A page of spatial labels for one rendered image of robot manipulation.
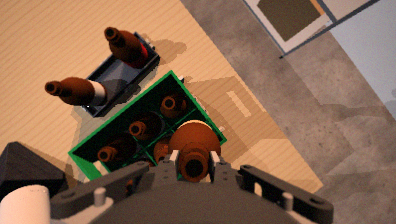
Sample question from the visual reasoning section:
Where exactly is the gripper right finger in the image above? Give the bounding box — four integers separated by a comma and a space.
209, 151, 334, 224

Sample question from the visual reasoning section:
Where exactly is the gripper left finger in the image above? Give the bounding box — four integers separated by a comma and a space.
50, 150, 180, 224

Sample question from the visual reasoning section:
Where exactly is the dark green crate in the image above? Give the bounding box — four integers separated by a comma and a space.
68, 70, 227, 180

